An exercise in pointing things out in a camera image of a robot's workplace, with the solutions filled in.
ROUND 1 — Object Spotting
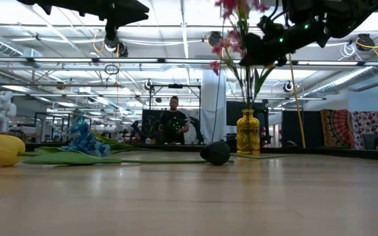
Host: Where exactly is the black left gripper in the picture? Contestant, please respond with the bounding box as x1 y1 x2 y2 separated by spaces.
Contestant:
16 0 150 28

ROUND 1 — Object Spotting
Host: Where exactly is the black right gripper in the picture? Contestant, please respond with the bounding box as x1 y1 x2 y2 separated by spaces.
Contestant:
240 14 327 67

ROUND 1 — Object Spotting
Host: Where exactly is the yellow artificial tulip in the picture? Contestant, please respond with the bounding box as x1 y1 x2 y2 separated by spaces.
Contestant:
251 62 276 109
0 133 235 167

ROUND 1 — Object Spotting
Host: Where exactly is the pink artificial flower bunch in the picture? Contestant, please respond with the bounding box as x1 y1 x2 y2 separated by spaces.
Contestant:
209 29 245 109

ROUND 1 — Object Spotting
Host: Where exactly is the yellow glass vase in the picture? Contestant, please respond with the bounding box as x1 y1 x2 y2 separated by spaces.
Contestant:
236 108 261 156

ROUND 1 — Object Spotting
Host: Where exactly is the black artificial tulip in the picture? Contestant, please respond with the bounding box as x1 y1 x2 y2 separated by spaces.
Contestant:
199 140 287 166

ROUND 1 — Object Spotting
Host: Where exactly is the blue artificial flower bunch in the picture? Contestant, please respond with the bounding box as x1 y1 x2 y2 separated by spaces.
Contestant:
62 120 159 158

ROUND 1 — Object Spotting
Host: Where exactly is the black monitor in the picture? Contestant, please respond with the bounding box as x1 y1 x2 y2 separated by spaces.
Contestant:
226 100 268 127

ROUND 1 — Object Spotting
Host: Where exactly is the white pillar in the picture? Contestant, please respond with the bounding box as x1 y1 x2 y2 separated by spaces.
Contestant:
201 68 228 145

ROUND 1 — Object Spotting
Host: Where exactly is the black partition panel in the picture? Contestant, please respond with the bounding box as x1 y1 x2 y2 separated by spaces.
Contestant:
281 110 323 148
142 109 163 145

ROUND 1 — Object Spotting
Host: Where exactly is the orange patterned cloth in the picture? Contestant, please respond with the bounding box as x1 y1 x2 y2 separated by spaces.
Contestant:
320 109 354 149

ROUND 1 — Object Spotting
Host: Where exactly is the dark black tulip flower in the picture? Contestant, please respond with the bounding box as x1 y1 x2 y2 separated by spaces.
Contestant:
0 140 378 162

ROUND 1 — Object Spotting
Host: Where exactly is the purple white patterned cloth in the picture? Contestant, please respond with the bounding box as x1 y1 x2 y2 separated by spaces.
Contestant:
351 110 378 151

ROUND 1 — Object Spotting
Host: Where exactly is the white robot figure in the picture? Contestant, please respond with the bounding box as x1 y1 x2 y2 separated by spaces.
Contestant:
0 90 18 132

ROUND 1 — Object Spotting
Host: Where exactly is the yellow cable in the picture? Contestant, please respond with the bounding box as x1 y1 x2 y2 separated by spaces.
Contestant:
287 54 307 149

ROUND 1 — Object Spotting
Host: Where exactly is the black gantry frame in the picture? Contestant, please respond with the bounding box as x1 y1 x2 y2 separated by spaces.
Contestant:
148 83 202 145

